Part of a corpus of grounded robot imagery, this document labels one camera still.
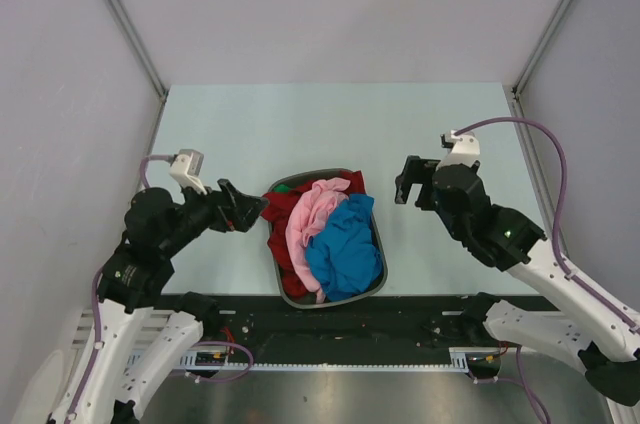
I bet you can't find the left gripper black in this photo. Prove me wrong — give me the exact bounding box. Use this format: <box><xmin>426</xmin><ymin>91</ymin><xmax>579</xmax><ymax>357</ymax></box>
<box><xmin>160</xmin><ymin>173</ymin><xmax>269</xmax><ymax>255</ymax></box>

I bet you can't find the grey plastic basket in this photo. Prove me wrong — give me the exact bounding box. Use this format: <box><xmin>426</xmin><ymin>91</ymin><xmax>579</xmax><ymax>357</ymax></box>
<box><xmin>268</xmin><ymin>168</ymin><xmax>388</xmax><ymax>310</ymax></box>

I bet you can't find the blue t shirt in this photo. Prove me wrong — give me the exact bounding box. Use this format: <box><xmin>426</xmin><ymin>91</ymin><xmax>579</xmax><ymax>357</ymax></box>
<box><xmin>305</xmin><ymin>194</ymin><xmax>383</xmax><ymax>302</ymax></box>

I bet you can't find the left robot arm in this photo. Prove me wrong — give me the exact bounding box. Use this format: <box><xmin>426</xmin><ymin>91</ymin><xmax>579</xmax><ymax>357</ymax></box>
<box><xmin>48</xmin><ymin>179</ymin><xmax>268</xmax><ymax>423</ymax></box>

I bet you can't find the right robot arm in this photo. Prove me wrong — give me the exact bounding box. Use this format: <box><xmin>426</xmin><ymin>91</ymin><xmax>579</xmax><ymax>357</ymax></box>
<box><xmin>395</xmin><ymin>156</ymin><xmax>639</xmax><ymax>407</ymax></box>

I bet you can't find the red t shirt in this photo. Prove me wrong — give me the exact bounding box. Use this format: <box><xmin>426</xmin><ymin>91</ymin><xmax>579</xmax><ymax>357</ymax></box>
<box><xmin>262</xmin><ymin>173</ymin><xmax>366</xmax><ymax>303</ymax></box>

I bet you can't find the pink t shirt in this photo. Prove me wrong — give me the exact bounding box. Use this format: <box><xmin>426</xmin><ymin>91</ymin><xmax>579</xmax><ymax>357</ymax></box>
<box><xmin>285</xmin><ymin>178</ymin><xmax>350</xmax><ymax>304</ymax></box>

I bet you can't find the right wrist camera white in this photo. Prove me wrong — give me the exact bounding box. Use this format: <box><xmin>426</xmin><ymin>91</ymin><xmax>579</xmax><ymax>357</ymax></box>
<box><xmin>438</xmin><ymin>130</ymin><xmax>480</xmax><ymax>168</ymax></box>

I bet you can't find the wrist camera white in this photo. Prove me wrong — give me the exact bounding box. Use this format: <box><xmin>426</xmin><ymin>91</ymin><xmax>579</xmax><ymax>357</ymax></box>
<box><xmin>169</xmin><ymin>149</ymin><xmax>207</xmax><ymax>195</ymax></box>
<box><xmin>438</xmin><ymin>130</ymin><xmax>480</xmax><ymax>168</ymax></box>

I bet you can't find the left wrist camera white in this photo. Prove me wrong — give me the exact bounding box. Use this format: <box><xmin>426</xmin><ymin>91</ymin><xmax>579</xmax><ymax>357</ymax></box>
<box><xmin>169</xmin><ymin>149</ymin><xmax>207</xmax><ymax>195</ymax></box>

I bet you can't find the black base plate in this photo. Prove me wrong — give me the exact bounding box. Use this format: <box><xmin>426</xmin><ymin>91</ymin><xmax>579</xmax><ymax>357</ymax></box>
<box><xmin>204</xmin><ymin>295</ymin><xmax>499</xmax><ymax>364</ymax></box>

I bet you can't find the white cable duct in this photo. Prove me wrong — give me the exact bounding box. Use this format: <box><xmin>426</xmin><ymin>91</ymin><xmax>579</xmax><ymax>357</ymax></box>
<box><xmin>92</xmin><ymin>347</ymin><xmax>501</xmax><ymax>373</ymax></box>

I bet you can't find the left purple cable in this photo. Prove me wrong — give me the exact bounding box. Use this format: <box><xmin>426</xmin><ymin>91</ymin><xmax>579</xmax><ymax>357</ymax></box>
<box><xmin>64</xmin><ymin>153</ymin><xmax>256</xmax><ymax>424</ymax></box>

